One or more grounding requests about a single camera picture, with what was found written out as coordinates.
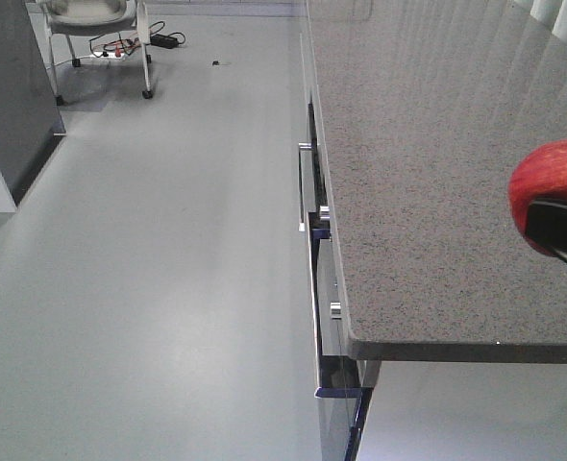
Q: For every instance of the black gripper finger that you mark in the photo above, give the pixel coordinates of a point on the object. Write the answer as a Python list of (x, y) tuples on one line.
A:
[(547, 226)]

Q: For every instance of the red yellow apple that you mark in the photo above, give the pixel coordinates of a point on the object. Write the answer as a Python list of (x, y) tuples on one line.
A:
[(542, 173)]

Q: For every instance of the silver upper oven knob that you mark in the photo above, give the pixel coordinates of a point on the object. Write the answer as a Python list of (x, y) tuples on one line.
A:
[(324, 213)]

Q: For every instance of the silver oven knob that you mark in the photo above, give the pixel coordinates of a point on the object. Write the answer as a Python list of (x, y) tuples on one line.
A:
[(335, 310), (324, 213)]

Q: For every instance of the silver lower oven knob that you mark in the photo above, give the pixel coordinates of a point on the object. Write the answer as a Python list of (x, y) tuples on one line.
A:
[(335, 310)]

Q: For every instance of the black power adapter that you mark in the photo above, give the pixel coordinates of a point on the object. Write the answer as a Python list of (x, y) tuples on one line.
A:
[(169, 41)]

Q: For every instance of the white rolling chair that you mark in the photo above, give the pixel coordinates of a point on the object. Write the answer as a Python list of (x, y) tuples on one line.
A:
[(95, 18)]

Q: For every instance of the grey cabinet block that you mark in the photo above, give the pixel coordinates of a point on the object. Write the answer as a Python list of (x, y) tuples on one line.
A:
[(30, 123)]

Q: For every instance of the silver oven handle bar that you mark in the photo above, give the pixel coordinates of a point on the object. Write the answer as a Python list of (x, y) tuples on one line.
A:
[(303, 150)]

